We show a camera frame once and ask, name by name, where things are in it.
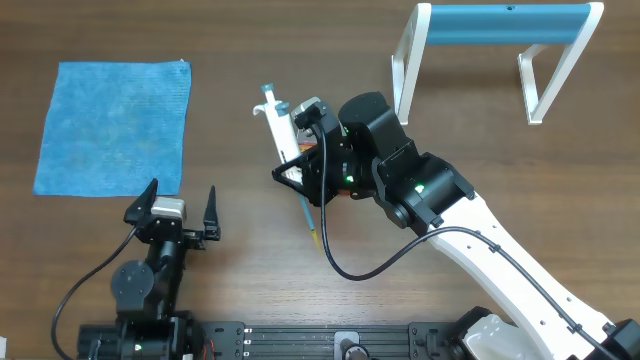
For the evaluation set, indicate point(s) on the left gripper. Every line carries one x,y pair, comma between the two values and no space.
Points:
162,232

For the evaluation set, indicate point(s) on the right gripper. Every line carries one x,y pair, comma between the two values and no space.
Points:
330,175

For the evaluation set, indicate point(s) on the white pipette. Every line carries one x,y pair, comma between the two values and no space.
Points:
282,132

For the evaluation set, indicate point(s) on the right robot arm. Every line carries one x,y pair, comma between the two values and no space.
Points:
500,260

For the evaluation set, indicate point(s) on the red and yellow tip box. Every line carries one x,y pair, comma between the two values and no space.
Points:
307,144

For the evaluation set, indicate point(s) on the blue cloth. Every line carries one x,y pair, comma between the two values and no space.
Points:
110,125

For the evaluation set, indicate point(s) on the white and blue stand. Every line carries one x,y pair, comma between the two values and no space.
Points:
500,25

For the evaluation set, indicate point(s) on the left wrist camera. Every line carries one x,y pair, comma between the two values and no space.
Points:
168,207

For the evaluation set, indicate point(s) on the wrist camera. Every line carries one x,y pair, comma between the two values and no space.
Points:
304,109
168,207

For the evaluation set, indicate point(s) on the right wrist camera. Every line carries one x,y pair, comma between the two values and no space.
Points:
304,109

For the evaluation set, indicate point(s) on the mounting rail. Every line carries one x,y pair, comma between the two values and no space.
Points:
300,340

